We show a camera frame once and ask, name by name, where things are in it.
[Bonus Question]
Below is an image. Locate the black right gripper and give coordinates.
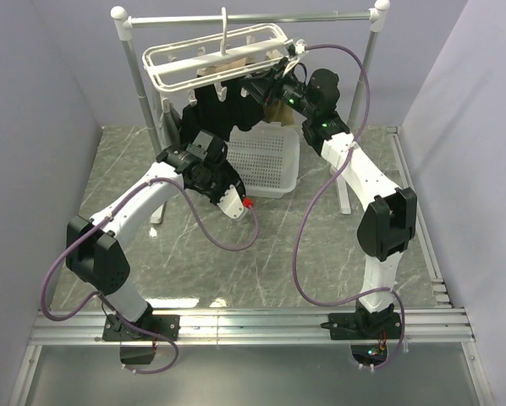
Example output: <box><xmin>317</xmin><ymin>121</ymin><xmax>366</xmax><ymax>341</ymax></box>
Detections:
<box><xmin>239</xmin><ymin>58</ymin><xmax>316</xmax><ymax>120</ymax></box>

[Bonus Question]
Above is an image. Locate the white perforated plastic basket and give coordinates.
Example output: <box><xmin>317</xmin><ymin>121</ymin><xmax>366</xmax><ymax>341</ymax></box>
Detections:
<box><xmin>227</xmin><ymin>124</ymin><xmax>300</xmax><ymax>199</ymax></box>

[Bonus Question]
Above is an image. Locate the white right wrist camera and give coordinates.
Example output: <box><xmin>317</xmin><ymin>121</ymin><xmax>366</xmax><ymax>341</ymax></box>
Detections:
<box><xmin>284</xmin><ymin>39</ymin><xmax>307</xmax><ymax>72</ymax></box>

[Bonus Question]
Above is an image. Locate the black underwear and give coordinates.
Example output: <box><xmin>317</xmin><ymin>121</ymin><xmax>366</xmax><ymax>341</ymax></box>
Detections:
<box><xmin>193</xmin><ymin>74</ymin><xmax>275</xmax><ymax>134</ymax></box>
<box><xmin>179</xmin><ymin>80</ymin><xmax>243</xmax><ymax>144</ymax></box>

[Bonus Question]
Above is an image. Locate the hanging grey underwear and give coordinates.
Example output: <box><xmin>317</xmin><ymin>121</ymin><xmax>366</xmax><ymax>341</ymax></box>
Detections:
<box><xmin>152</xmin><ymin>93</ymin><xmax>181</xmax><ymax>148</ymax></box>

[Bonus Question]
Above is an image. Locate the white clip hanger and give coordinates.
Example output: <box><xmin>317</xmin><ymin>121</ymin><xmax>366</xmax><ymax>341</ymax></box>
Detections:
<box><xmin>141</xmin><ymin>7</ymin><xmax>292</xmax><ymax>112</ymax></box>

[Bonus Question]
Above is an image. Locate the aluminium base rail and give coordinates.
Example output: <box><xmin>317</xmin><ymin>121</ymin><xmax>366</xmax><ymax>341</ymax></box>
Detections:
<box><xmin>28</xmin><ymin>307</ymin><xmax>475</xmax><ymax>346</ymax></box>

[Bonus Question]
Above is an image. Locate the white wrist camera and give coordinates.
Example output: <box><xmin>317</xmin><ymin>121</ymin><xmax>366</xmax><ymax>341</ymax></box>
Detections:
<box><xmin>284</xmin><ymin>39</ymin><xmax>307</xmax><ymax>72</ymax></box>
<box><xmin>217</xmin><ymin>184</ymin><xmax>253</xmax><ymax>222</ymax></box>

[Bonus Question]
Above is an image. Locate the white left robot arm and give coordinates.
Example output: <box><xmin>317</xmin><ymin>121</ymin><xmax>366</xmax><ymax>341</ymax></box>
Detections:
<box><xmin>66</xmin><ymin>131</ymin><xmax>246</xmax><ymax>340</ymax></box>

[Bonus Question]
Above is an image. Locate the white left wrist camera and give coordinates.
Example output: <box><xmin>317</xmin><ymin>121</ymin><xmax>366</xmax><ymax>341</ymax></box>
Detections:
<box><xmin>217</xmin><ymin>184</ymin><xmax>253</xmax><ymax>222</ymax></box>

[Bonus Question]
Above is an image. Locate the hanging black underwear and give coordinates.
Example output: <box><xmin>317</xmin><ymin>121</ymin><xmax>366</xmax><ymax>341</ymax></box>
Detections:
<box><xmin>193</xmin><ymin>74</ymin><xmax>275</xmax><ymax>134</ymax></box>

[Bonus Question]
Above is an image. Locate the white metal drying rack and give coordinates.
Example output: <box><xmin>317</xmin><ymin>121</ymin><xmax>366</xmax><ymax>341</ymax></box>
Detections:
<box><xmin>111</xmin><ymin>6</ymin><xmax>398</xmax><ymax>221</ymax></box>

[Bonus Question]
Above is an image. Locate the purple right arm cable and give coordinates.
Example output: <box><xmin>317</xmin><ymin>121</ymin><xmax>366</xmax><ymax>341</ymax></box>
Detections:
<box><xmin>293</xmin><ymin>44</ymin><xmax>406</xmax><ymax>373</ymax></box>

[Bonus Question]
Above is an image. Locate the hanging beige underwear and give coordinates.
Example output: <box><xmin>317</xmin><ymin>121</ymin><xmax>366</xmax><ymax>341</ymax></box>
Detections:
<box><xmin>197</xmin><ymin>58</ymin><xmax>294</xmax><ymax>127</ymax></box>

